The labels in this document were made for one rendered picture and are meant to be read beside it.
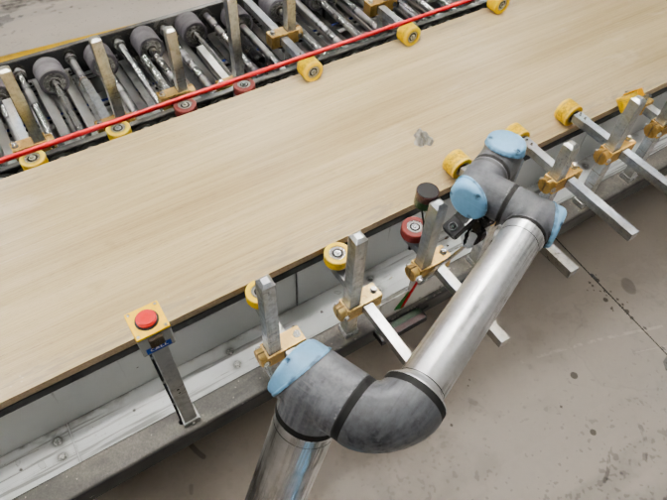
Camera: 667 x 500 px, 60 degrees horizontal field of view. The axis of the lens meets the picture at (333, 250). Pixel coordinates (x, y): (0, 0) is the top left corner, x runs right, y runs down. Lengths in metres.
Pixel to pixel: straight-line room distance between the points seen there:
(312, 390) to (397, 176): 1.08
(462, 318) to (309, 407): 0.30
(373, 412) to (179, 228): 1.02
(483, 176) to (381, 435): 0.60
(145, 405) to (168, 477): 0.62
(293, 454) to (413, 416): 0.23
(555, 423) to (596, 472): 0.22
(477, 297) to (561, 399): 1.60
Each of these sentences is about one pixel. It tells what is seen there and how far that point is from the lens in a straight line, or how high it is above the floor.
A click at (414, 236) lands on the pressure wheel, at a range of 1.71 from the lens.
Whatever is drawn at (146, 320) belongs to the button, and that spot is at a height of 1.23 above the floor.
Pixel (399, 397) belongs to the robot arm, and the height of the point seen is 1.39.
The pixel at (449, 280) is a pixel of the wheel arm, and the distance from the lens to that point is 1.70.
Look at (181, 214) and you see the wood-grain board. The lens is 1.78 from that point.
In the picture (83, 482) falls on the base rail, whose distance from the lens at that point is 1.68.
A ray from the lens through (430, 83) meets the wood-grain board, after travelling 2.26.
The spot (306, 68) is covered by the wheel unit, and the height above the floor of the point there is 0.97.
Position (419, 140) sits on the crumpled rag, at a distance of 1.99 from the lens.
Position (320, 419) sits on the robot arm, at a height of 1.36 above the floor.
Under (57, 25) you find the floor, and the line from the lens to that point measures 4.50.
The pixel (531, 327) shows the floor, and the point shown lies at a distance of 2.74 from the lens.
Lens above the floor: 2.23
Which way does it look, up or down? 53 degrees down
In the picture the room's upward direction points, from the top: 3 degrees clockwise
